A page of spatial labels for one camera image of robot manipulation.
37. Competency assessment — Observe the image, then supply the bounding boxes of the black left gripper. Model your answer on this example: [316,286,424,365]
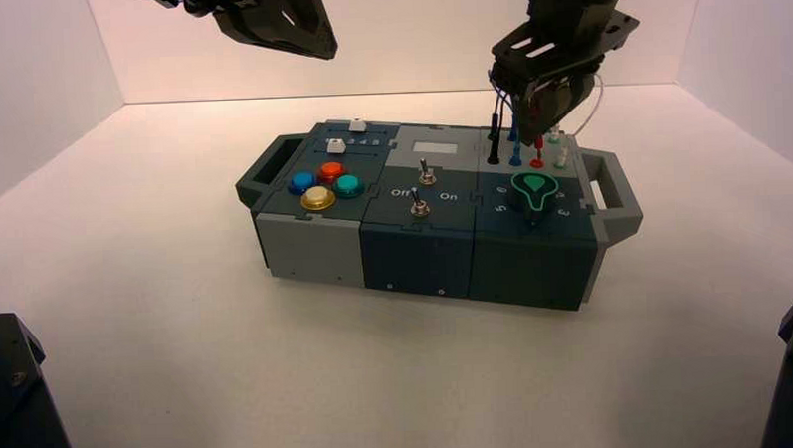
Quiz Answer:
[133,0,339,67]

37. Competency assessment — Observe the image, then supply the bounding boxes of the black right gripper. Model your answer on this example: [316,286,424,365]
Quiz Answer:
[490,0,646,141]

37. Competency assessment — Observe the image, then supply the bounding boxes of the red jumper wire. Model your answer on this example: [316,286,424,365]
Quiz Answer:
[527,99,548,170]

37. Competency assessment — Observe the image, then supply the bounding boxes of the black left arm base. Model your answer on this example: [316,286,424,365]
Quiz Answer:
[0,310,81,448]

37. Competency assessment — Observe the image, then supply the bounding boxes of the dark rotary knob green marker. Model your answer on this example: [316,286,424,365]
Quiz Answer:
[506,170,563,230]

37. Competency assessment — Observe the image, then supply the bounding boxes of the red push button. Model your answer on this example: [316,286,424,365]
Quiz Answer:
[315,160,349,186]

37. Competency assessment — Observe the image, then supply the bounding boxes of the blue push button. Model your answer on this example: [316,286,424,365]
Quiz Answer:
[286,171,317,197]

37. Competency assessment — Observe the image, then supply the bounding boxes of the teal push button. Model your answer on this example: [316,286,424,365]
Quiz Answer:
[332,173,367,201]

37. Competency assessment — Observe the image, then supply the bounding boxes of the yellow push button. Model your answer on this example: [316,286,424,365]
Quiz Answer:
[299,185,338,213]

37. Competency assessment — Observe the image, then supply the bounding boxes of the grey and teal control box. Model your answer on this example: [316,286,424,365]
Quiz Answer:
[232,110,648,325]

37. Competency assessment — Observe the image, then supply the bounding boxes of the white jumper wire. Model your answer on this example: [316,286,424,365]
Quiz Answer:
[543,72,609,172]

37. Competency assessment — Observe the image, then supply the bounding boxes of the blue jumper wire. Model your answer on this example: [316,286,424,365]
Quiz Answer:
[488,72,526,169]

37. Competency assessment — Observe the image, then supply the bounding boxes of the black jumper wire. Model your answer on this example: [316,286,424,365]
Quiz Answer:
[483,70,510,166]

